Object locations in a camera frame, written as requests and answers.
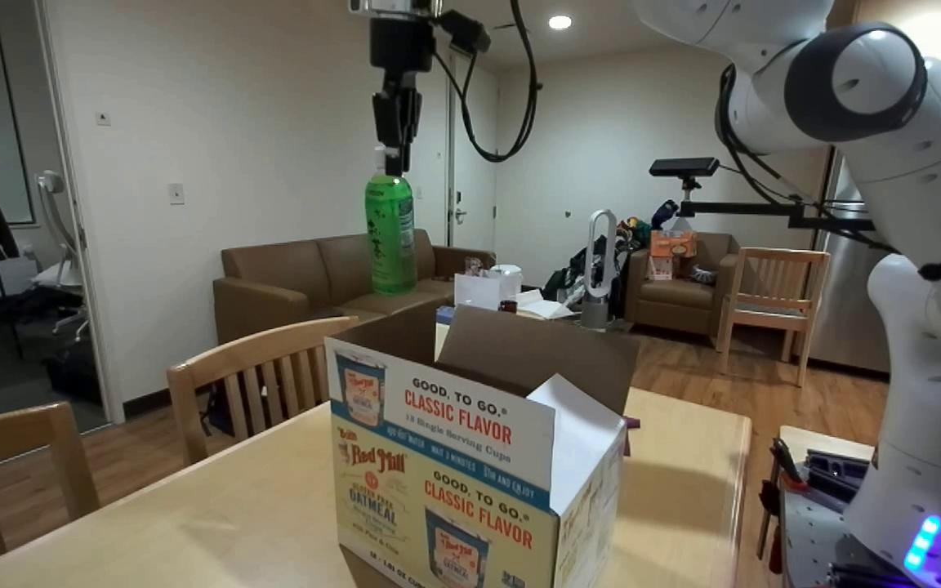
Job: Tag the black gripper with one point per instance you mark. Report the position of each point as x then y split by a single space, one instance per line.
400 49

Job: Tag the green plastic bottle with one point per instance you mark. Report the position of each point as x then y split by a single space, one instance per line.
391 232

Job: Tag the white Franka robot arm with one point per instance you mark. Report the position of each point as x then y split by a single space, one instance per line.
905 142

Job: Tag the white tissue box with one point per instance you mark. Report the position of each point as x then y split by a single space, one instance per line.
481 288

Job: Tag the orange snack box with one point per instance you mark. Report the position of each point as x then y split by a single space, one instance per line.
663 260

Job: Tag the white printed cardboard box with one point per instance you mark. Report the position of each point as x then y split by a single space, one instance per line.
439 434

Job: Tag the white door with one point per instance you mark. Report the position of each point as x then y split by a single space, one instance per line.
471 184

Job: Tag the brown leather sofa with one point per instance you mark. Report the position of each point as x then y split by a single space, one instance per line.
308 272

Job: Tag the round ceiling light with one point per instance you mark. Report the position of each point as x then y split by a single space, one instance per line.
559 20

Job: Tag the white papers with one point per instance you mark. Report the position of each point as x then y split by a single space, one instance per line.
547 308

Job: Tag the white bladeless fan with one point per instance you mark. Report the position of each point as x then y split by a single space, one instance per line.
603 262

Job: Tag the wooden slat-back chair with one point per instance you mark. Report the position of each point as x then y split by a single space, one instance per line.
264 347
15 434

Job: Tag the brown upholstered armchair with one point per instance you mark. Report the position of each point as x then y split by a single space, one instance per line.
677 305

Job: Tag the wooden armchair with cushion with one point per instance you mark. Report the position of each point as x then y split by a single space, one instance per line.
777 272

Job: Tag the stainless steel refrigerator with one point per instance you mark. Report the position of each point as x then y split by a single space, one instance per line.
852 305

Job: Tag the black equipment pile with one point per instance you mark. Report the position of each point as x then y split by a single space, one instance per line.
826 473

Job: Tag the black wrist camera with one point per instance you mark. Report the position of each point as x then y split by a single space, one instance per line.
465 29

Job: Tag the white light switch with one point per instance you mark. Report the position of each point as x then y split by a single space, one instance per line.
174 195

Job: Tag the black camera on stand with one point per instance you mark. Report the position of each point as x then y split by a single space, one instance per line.
689 168

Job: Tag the white wall-mounted device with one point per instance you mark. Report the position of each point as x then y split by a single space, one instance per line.
50 179

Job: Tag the black camera boom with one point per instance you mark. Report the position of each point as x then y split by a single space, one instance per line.
752 207

